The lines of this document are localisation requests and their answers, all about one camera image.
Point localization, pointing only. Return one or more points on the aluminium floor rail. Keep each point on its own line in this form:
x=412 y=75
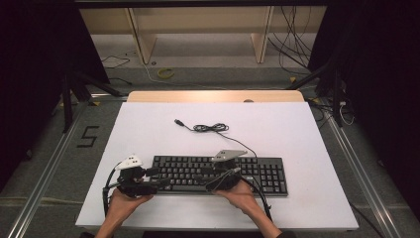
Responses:
x=360 y=178
x=43 y=185

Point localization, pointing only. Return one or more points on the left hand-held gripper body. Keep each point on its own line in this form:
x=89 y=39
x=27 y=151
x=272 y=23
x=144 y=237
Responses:
x=133 y=183

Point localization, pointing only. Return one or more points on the person's right hand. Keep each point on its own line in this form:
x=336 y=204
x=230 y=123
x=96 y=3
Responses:
x=242 y=198

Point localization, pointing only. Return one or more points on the wooden shelf unit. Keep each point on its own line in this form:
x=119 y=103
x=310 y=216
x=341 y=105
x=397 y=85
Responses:
x=201 y=23

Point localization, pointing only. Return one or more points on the person's left hand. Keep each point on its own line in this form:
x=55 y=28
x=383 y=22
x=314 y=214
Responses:
x=127 y=205

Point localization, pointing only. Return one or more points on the white board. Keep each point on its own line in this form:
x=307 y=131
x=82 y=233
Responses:
x=270 y=132

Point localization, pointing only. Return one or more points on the black metal stand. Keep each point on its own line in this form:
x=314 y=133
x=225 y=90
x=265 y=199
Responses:
x=79 y=89
x=330 y=82

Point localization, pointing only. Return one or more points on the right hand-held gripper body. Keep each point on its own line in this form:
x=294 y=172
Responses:
x=226 y=175

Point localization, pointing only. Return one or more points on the yellow tape roll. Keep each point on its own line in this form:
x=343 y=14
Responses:
x=165 y=72

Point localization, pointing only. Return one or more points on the wooden table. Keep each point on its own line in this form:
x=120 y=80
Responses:
x=214 y=96

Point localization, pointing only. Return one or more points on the black keyboard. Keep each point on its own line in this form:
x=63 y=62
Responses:
x=264 y=175

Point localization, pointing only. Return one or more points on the black curtain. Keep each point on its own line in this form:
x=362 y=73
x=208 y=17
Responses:
x=379 y=82
x=36 y=66

